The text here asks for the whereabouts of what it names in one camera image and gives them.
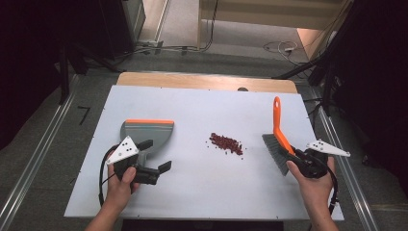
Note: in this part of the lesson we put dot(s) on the wooden table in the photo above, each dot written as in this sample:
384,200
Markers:
192,80

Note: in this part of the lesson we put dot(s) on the metal floor rail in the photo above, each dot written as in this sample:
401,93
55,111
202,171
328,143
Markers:
38,150
352,186

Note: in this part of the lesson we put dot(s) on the pile of red beans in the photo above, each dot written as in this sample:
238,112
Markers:
226,143

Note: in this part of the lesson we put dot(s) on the white board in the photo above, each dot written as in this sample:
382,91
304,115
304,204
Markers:
198,109

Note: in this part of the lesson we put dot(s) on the grey dustpan with orange edge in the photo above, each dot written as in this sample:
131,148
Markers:
150,131

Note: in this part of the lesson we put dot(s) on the dark table grommet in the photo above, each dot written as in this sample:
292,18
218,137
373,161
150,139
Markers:
242,89

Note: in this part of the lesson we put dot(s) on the black curtain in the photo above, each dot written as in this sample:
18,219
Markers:
25,64
378,80

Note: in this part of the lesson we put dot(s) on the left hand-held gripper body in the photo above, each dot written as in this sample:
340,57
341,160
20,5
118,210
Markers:
123,150

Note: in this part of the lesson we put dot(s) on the orange and grey hand brush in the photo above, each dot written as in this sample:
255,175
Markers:
277,141

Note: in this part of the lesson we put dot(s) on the black metal stand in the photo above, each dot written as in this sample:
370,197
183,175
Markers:
304,69

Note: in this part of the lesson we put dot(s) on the person's right hand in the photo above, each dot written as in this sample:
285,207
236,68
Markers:
316,192

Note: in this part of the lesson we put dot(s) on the person's left hand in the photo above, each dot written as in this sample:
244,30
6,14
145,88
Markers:
118,192

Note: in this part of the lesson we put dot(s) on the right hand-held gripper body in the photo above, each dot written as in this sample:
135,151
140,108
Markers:
320,148

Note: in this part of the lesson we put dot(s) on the light wooden shelf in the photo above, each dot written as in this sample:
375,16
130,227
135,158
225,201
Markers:
272,14

